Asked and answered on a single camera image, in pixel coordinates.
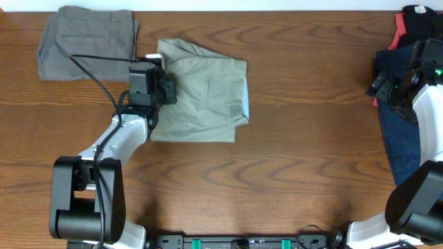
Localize black garment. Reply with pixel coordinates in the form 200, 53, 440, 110
397, 5, 442, 48

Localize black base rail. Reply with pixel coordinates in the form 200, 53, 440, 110
66, 233, 347, 249

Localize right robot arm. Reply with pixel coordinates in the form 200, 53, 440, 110
333, 37, 442, 248

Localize red garment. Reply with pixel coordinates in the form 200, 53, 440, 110
388, 13, 406, 50

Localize folded grey shorts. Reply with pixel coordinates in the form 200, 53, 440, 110
37, 6, 140, 82

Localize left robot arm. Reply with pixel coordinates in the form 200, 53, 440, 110
49, 54, 177, 248

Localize navy blue garment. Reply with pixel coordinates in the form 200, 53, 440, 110
374, 45, 420, 185

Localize khaki green shorts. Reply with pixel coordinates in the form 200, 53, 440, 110
150, 38, 249, 142

